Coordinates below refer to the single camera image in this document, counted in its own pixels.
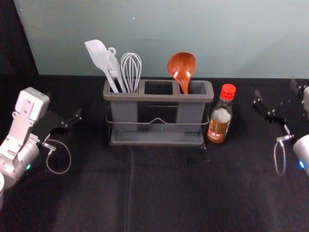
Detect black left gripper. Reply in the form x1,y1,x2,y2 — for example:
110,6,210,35
30,107,83,145

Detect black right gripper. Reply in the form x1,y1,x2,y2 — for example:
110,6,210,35
253,79,306,139

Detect grey plastic utensil caddy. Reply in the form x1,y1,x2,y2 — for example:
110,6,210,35
103,79,215,132

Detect sauce bottle with red cap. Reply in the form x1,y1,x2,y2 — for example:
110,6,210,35
207,83,237,146

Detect small grey looped utensil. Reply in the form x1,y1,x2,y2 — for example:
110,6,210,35
104,47,127,94

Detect grey silicone spatula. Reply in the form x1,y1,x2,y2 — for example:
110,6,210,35
84,39,120,94

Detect grey drip tray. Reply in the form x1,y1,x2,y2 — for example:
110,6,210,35
109,131,205,146

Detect brown wooden ladle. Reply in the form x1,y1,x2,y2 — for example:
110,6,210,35
167,51,197,95

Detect black table cloth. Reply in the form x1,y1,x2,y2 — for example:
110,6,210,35
0,73,309,232

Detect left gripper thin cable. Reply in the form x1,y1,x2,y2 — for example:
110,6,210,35
42,139,72,175

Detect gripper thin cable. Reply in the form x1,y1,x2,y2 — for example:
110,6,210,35
274,134,295,176
42,139,72,175

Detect right gripper thin cable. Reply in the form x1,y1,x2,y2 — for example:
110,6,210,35
274,134,295,176

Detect grey wire whisk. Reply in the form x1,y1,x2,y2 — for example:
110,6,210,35
120,52,142,94

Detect black wire rack frame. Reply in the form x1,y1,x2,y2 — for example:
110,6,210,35
105,106,210,154

